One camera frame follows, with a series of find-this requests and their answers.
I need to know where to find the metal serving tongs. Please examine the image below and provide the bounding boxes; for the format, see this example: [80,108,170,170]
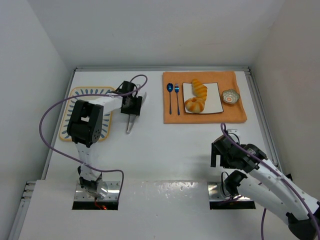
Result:
[126,92,147,134]

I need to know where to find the curled striped croissant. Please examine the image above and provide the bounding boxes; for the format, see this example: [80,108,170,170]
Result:
[184,97,205,114]

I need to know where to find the long striped croissant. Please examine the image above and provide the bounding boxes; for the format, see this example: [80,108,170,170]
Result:
[191,79,208,101]

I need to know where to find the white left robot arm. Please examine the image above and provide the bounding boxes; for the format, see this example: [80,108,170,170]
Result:
[67,81,144,197]

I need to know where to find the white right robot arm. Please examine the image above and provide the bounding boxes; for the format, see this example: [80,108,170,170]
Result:
[210,135,320,240]

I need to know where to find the blue metal spoon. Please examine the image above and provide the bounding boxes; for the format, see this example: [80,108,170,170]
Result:
[166,82,174,115]

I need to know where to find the orange cloth placemat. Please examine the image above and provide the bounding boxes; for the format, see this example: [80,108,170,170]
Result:
[162,71,247,124]

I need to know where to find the blue metal fork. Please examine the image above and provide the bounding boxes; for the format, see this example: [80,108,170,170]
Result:
[174,83,180,116]

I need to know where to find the blue patterned serving tray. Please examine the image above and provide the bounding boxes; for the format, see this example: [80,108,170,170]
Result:
[58,86,114,142]

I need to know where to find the white square plate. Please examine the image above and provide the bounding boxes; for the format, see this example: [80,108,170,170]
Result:
[182,82,224,114]

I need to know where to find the small flower-shaped sauce dish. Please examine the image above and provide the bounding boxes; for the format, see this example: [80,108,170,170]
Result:
[222,89,240,105]

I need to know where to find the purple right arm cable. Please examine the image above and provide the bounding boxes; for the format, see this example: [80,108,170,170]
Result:
[220,123,320,240]

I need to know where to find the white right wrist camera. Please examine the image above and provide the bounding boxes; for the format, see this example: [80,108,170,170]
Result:
[227,128,240,136]

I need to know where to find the black right base cable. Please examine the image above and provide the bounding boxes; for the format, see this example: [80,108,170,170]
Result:
[220,171,233,200]

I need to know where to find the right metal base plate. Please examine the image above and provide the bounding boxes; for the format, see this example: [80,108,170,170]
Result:
[207,182,256,210]

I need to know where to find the metal base plate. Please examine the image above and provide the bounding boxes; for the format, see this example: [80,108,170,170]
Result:
[72,181,121,211]
[207,182,256,210]

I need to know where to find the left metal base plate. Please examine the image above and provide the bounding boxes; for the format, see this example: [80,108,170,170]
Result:
[72,181,121,211]

